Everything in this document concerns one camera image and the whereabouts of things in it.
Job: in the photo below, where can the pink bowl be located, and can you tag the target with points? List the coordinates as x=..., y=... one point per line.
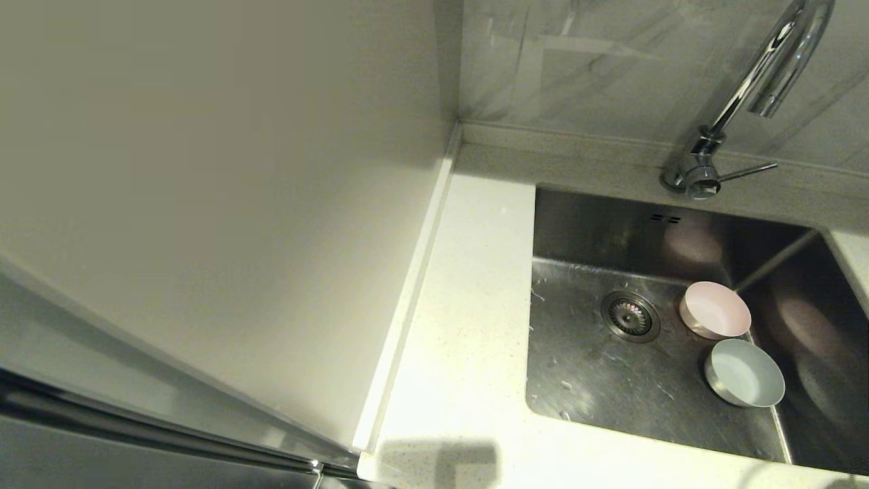
x=717, y=309

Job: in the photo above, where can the light blue bowl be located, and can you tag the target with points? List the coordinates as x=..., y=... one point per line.
x=745, y=373

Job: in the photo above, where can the stainless steel sink basin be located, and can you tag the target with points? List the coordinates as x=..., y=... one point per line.
x=611, y=394

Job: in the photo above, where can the white countertop sealing strip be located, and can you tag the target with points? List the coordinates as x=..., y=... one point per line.
x=414, y=285

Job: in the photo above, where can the speckled stone backsplash ledge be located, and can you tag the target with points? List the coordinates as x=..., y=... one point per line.
x=577, y=146

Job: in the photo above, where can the round metal drain strainer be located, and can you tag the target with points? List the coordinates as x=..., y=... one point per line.
x=631, y=316

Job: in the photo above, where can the white tall cabinet side panel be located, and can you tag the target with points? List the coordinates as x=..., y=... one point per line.
x=204, y=170

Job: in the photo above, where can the chrome gooseneck faucet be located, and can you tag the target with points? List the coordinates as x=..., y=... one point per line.
x=703, y=178

